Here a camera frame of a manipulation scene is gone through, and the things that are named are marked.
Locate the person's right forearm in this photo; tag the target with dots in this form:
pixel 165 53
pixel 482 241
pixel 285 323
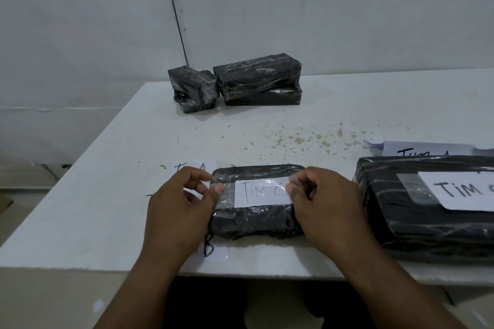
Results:
pixel 393 294

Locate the person's left forearm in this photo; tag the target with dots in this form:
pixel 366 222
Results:
pixel 143 294

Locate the rounded black package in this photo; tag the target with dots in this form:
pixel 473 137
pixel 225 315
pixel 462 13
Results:
pixel 251 224

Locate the grey metal frame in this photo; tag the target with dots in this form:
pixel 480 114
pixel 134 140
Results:
pixel 66 165

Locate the folded white paper sign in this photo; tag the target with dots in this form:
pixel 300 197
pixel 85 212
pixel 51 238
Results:
pixel 424 147

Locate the small white paper scrap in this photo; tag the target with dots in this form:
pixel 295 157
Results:
pixel 99 305

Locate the person's right hand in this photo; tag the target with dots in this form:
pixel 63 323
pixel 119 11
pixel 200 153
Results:
pixel 332 213

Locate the large black package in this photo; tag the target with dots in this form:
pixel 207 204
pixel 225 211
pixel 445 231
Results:
pixel 386 205

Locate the thick black package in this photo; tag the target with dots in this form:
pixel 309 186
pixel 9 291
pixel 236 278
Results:
pixel 254 70

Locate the white label thin writing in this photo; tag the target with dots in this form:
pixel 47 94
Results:
pixel 254 192

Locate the small lumpy black package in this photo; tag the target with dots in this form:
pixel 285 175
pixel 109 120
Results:
pixel 191 86

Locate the white label bold writing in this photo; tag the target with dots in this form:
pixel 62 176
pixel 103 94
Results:
pixel 463 190
pixel 216 253

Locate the white label small writing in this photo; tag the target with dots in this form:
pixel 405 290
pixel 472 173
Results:
pixel 208 165

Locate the person's left hand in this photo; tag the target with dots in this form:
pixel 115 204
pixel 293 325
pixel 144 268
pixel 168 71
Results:
pixel 173 220

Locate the person's dark trousers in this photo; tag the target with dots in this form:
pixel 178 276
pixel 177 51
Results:
pixel 270 309

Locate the brown cardboard sheet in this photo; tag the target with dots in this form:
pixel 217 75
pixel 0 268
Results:
pixel 4 205

